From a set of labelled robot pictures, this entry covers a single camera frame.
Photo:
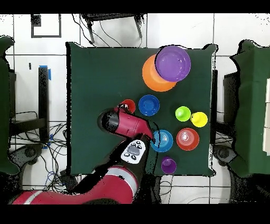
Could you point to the blue tape strip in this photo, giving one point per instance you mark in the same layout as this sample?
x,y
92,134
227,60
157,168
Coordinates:
x,y
49,75

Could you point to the purple plastic bowl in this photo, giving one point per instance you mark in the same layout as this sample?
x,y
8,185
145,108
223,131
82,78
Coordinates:
x,y
173,63

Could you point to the black metal stool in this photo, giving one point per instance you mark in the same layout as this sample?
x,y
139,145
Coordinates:
x,y
109,17

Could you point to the white boxes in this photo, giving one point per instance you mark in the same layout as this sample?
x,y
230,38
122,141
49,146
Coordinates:
x,y
267,118

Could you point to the green plastic cup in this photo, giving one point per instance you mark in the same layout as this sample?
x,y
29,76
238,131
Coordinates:
x,y
183,113

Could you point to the dark green tablecloth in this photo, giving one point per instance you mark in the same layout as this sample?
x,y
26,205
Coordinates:
x,y
95,74

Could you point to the black table frame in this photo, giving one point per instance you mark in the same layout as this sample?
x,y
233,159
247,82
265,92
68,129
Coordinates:
x,y
214,101
43,101

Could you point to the black power strip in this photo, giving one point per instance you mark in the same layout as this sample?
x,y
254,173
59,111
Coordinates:
x,y
67,178

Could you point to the black square floor frame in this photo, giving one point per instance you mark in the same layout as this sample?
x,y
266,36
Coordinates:
x,y
35,20

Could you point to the black chair base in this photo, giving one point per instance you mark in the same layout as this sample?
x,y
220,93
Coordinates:
x,y
223,153
27,152

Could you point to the green cloth side table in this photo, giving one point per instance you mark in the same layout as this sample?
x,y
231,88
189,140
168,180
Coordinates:
x,y
253,105
4,105

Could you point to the red plastic cup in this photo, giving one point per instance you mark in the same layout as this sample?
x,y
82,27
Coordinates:
x,y
131,104

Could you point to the dark blue plastic bowl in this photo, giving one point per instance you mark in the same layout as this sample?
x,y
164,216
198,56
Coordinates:
x,y
149,105

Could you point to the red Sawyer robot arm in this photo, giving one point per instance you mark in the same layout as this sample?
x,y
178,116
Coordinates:
x,y
126,126

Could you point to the orange-red plastic bowl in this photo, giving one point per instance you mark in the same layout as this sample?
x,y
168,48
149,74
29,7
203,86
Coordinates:
x,y
187,139

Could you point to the light blue plastic bowl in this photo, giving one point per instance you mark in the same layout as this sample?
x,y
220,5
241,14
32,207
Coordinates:
x,y
164,139

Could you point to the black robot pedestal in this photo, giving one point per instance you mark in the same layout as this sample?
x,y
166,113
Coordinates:
x,y
151,190

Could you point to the large yellow plastic bowl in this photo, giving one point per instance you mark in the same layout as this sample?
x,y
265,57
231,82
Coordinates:
x,y
154,81

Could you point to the purple plastic cup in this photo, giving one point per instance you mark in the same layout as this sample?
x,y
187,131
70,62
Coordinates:
x,y
168,165

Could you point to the yellow plastic cup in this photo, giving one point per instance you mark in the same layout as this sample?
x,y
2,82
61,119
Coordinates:
x,y
199,119

